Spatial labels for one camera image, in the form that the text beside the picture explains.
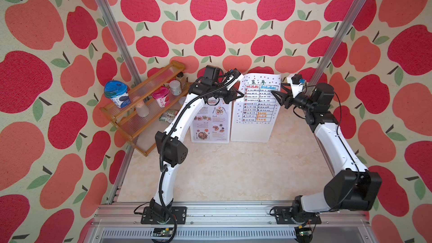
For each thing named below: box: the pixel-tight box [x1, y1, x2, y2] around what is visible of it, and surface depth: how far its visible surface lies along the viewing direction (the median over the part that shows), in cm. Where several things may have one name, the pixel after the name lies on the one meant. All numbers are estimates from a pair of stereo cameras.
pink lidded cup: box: [151, 86, 171, 108], surface depth 92 cm
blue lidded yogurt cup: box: [104, 80, 132, 109], surface depth 75 cm
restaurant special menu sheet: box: [190, 99, 231, 144], surface depth 94 cm
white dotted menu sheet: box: [236, 73, 282, 125], surface depth 80 cm
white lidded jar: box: [169, 79, 182, 97], surface depth 103 cm
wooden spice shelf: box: [100, 60, 192, 157], surface depth 92 cm
